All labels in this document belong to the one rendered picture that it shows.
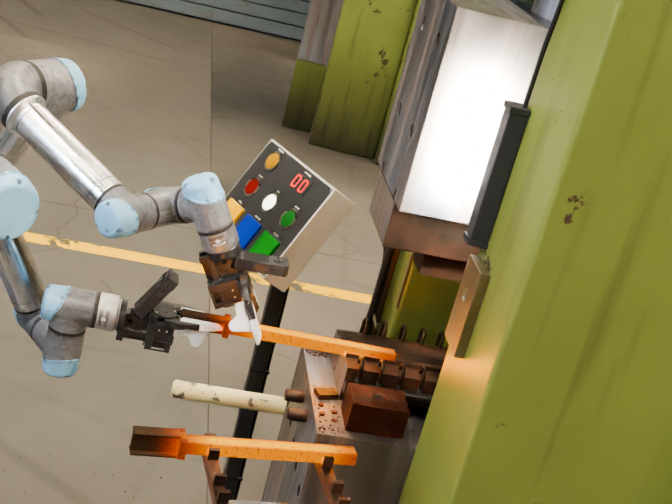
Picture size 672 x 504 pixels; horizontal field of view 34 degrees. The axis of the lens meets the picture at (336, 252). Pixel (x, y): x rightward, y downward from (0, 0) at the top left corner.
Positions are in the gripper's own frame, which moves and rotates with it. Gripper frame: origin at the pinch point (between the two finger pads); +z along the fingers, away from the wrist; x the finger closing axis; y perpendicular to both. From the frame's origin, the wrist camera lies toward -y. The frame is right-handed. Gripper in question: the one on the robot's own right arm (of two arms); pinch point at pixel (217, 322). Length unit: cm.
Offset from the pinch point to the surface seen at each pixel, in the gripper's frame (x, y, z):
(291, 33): -794, 89, 92
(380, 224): 1.5, -29.0, 27.3
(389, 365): 3.4, 0.9, 37.3
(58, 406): -120, 100, -32
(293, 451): 39.9, 2.8, 14.3
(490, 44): 13, -71, 35
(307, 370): -2.9, 8.8, 21.9
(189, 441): 42.0, 2.9, -4.5
